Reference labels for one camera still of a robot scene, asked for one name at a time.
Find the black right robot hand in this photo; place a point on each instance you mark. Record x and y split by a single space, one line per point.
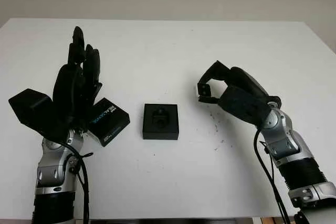
246 79

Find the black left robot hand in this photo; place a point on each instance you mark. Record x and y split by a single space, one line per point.
68 90

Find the small square depth camera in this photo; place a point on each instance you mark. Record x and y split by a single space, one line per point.
204 89

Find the black RealSense box lid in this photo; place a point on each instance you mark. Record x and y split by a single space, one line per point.
113 121

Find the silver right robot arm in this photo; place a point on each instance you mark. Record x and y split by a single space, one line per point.
296 155

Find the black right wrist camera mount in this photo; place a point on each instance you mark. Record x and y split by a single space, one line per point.
241 106

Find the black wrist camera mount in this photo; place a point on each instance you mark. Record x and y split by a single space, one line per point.
241 106
29 108

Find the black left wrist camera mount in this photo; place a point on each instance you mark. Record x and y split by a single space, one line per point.
29 108

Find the black camera box base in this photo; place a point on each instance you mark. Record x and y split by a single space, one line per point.
160 132

